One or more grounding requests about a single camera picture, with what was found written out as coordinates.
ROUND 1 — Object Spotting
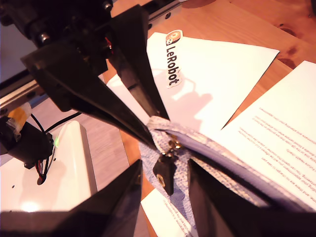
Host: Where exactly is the LeRobot mascot sticker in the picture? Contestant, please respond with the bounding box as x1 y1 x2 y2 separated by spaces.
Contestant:
164 29 183 89

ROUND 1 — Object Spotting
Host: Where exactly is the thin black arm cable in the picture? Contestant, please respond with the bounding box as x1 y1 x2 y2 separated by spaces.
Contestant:
45 111 82 133

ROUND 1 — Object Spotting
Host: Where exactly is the black zipper pull tab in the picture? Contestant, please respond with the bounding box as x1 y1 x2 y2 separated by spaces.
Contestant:
152 139 183 196

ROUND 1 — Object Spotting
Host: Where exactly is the blank white envelope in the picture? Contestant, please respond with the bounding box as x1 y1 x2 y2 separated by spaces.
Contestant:
105 32 280 141

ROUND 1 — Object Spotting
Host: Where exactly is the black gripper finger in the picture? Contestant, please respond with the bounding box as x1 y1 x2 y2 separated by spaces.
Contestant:
21 40 158 152
70 159 144 237
188 159 275 237
111 4 170 120

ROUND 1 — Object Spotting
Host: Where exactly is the purple lace zip bag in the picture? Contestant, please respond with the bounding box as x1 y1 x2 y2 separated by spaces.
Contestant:
139 115 309 230

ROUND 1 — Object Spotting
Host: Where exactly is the printed white paper sheet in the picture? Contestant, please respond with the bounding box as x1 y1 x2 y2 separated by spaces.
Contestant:
140 60 316 237

